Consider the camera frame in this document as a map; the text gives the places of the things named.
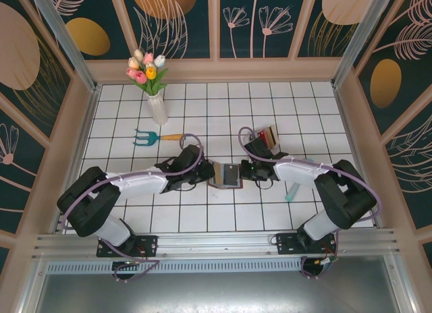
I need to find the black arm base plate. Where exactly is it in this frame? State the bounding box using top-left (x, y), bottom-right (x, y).
top-left (275, 231), bottom-right (338, 256)
top-left (97, 234), bottom-right (159, 258)

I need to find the clear acrylic card stand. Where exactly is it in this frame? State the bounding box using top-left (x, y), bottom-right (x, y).
top-left (250, 125), bottom-right (281, 152)

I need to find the teal plastic tube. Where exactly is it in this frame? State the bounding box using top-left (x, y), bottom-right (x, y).
top-left (285, 182), bottom-right (301, 203)

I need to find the round black cable port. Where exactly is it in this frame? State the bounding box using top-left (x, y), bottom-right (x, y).
top-left (111, 260), bottom-right (144, 283)
top-left (300, 257), bottom-right (333, 280)

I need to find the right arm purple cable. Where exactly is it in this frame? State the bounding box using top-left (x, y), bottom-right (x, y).
top-left (238, 126), bottom-right (379, 280)

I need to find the black credit card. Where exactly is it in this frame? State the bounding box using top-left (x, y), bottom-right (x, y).
top-left (223, 164), bottom-right (240, 186)

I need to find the brown leather card holder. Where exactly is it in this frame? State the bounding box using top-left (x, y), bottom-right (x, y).
top-left (207, 160), bottom-right (244, 190)

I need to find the teal garden fork wooden handle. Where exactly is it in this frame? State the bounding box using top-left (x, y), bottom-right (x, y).
top-left (133, 128), bottom-right (187, 148)

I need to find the aluminium table edge rail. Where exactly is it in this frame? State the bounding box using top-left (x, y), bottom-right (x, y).
top-left (32, 228), bottom-right (402, 260)

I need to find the white ribbed vase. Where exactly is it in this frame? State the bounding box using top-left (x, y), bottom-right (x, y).
top-left (147, 92), bottom-right (169, 125)

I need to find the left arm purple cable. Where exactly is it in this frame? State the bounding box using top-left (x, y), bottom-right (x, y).
top-left (60, 133), bottom-right (205, 283)

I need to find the artificial tulip bouquet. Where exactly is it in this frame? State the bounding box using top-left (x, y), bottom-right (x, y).
top-left (126, 49), bottom-right (169, 97)

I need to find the grey slotted cable duct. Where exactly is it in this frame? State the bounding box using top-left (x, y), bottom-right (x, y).
top-left (45, 260), bottom-right (303, 274)

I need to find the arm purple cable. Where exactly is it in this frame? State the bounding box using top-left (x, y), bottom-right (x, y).
top-left (238, 126), bottom-right (379, 280)
top-left (60, 133), bottom-right (205, 283)

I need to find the aluminium frame post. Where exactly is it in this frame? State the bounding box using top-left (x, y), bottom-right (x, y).
top-left (26, 0), bottom-right (102, 91)
top-left (330, 0), bottom-right (389, 88)

